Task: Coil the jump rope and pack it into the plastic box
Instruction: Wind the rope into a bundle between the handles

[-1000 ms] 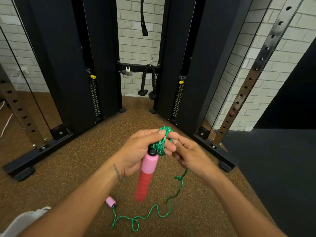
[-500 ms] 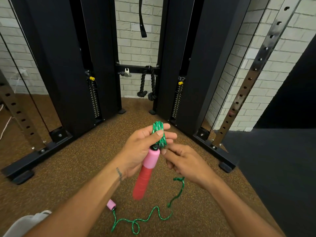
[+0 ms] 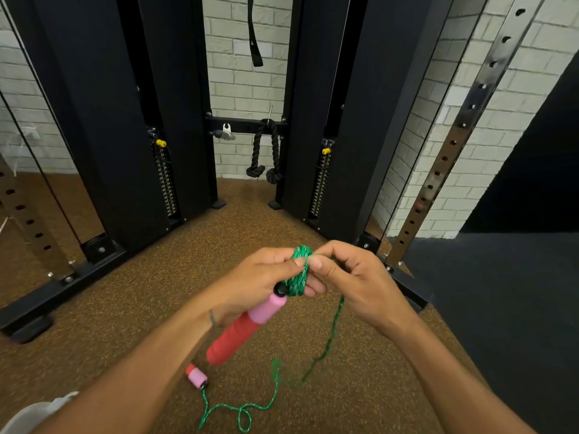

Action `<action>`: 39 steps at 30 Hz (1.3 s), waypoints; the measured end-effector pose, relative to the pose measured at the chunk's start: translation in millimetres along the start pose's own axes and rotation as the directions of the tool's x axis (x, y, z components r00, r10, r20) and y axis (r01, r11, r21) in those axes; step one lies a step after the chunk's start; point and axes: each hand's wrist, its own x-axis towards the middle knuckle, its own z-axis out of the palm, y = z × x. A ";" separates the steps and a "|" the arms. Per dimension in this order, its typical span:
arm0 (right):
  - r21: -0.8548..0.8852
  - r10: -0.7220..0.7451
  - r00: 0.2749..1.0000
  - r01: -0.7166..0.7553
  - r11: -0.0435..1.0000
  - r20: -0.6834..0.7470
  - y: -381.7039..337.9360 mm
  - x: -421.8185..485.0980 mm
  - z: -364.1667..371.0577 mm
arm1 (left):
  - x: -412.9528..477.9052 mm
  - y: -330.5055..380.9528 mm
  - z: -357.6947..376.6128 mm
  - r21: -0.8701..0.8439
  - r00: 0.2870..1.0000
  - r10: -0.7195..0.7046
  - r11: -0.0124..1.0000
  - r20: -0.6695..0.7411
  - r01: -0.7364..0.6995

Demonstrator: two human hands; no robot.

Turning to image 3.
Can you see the person's right hand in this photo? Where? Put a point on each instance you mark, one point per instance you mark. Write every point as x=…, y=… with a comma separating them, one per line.
x=366, y=293

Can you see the person's left hand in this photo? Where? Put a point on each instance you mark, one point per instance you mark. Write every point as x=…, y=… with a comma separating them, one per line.
x=253, y=280

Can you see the clear plastic box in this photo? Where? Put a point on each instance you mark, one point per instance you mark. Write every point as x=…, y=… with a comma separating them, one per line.
x=31, y=415

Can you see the person's left forearm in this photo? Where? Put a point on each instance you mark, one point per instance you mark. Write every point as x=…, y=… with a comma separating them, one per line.
x=135, y=384

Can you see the person's right forearm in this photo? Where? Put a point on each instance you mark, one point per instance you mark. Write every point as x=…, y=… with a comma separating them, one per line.
x=461, y=388

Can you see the black steel base beam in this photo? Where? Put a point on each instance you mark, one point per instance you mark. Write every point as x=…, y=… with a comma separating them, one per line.
x=54, y=293
x=409, y=286

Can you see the metal weight stack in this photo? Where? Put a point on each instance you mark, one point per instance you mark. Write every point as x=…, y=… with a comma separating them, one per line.
x=167, y=185
x=319, y=189

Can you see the black crossbar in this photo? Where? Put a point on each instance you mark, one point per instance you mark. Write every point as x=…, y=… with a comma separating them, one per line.
x=244, y=126

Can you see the black weight machine tower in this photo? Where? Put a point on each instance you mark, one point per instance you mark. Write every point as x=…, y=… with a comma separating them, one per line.
x=90, y=117
x=384, y=117

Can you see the chrome perforated upright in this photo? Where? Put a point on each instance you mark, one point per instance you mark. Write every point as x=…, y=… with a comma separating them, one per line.
x=31, y=221
x=461, y=126

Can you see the white wall socket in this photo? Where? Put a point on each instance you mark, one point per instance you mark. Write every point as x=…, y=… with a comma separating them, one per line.
x=31, y=133

